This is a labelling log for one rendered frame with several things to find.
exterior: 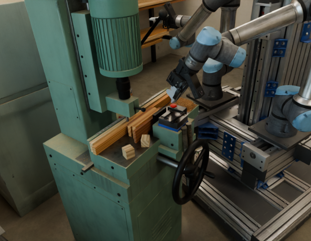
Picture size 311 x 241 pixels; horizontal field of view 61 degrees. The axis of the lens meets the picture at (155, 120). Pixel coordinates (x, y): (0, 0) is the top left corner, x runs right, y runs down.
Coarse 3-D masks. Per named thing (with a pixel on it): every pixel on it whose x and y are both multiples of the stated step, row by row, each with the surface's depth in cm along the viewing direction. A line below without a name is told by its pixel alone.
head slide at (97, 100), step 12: (72, 12) 100; (84, 12) 98; (84, 24) 98; (84, 36) 101; (84, 48) 104; (84, 60) 108; (96, 60) 106; (84, 72) 112; (96, 72) 108; (96, 84) 110; (108, 84) 116; (96, 96) 114; (96, 108) 118
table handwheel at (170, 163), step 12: (192, 144) 103; (204, 144) 110; (204, 156) 118; (180, 168) 98; (192, 168) 108; (204, 168) 120; (180, 180) 99; (192, 180) 112; (192, 192) 116; (180, 204) 107
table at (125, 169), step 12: (120, 144) 114; (132, 144) 114; (156, 144) 115; (96, 156) 110; (108, 156) 107; (120, 156) 107; (144, 156) 110; (108, 168) 108; (120, 168) 103; (132, 168) 104
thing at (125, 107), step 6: (108, 96) 116; (114, 96) 116; (132, 96) 115; (108, 102) 117; (114, 102) 115; (120, 102) 112; (126, 102) 111; (132, 102) 112; (138, 102) 115; (108, 108) 119; (114, 108) 116; (120, 108) 114; (126, 108) 112; (132, 108) 113; (120, 114) 116; (126, 114) 113; (132, 114) 114
